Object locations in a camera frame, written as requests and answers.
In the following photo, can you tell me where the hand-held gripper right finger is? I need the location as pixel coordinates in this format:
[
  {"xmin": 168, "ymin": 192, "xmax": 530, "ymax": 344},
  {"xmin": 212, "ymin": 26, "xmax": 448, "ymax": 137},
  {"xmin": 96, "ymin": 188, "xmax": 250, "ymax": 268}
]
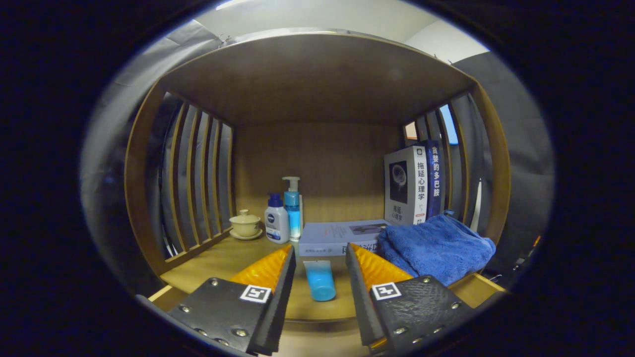
[{"xmin": 345, "ymin": 242, "xmax": 474, "ymax": 355}]

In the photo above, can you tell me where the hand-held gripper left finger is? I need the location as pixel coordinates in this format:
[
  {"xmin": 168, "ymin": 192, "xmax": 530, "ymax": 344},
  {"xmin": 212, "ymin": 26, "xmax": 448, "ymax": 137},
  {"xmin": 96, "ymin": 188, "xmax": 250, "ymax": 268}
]
[{"xmin": 167, "ymin": 243, "xmax": 297, "ymax": 356}]

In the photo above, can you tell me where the blue white tube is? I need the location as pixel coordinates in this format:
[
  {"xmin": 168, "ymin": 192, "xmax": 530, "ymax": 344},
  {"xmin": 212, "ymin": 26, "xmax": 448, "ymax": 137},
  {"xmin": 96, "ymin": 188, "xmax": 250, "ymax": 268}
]
[{"xmin": 303, "ymin": 260, "xmax": 337, "ymax": 302}]

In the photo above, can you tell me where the wooden drawer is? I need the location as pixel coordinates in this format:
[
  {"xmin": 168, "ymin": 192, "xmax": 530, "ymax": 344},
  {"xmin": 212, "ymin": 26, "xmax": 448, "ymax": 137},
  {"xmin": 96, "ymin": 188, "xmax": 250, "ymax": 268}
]
[{"xmin": 148, "ymin": 272, "xmax": 508, "ymax": 357}]

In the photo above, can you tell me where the wooden countertop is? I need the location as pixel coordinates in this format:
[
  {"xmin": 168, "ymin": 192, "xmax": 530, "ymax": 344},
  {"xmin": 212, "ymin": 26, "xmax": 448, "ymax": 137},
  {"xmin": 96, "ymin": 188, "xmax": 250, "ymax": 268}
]
[{"xmin": 160, "ymin": 233, "xmax": 507, "ymax": 322}]

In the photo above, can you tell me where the wooden cabinet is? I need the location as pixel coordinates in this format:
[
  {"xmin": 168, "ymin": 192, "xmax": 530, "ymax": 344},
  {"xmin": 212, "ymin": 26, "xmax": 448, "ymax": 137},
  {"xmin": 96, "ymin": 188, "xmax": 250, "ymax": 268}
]
[{"xmin": 124, "ymin": 31, "xmax": 511, "ymax": 298}]

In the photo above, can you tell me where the pale grey lying book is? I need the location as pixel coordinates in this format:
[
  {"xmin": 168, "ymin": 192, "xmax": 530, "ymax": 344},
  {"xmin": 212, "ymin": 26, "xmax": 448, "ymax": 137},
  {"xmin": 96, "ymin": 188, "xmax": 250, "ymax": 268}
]
[{"xmin": 299, "ymin": 220, "xmax": 392, "ymax": 257}]

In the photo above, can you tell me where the white bottle blue cap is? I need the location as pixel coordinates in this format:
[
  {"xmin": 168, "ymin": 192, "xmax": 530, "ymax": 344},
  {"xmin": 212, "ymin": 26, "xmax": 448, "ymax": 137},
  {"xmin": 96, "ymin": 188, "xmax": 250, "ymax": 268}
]
[{"xmin": 264, "ymin": 193, "xmax": 290, "ymax": 244}]

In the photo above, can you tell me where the beige lidded teacup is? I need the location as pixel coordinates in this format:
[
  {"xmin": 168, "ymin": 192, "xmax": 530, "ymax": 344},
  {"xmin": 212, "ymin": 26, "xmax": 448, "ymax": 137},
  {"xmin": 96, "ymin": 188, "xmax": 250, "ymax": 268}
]
[{"xmin": 229, "ymin": 209, "xmax": 263, "ymax": 241}]

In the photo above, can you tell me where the blue folded towel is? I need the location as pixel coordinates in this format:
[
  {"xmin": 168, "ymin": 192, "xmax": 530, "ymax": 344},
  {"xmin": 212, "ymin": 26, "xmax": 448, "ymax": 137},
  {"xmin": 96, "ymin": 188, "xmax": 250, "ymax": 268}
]
[{"xmin": 377, "ymin": 211, "xmax": 497, "ymax": 287}]

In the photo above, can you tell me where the blue pump bottle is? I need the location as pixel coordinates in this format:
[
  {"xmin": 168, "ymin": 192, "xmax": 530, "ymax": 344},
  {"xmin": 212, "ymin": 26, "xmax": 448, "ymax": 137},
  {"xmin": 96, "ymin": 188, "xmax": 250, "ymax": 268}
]
[{"xmin": 282, "ymin": 177, "xmax": 303, "ymax": 242}]

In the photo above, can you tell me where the white grey standing book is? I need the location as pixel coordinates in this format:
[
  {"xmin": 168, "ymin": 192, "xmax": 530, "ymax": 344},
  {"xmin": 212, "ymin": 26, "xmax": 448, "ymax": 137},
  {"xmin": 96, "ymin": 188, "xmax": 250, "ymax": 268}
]
[{"xmin": 383, "ymin": 145, "xmax": 429, "ymax": 226}]

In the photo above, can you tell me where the dark blue standing book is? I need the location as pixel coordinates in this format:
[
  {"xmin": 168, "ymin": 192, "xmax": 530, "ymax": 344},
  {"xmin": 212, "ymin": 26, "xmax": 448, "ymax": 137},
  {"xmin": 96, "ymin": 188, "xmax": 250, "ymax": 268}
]
[{"xmin": 424, "ymin": 140, "xmax": 447, "ymax": 219}]

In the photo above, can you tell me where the white bag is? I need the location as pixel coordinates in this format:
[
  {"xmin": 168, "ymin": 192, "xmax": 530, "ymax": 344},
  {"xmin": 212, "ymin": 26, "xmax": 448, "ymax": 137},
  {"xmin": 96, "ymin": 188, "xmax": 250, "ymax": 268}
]
[{"xmin": 470, "ymin": 178, "xmax": 483, "ymax": 234}]

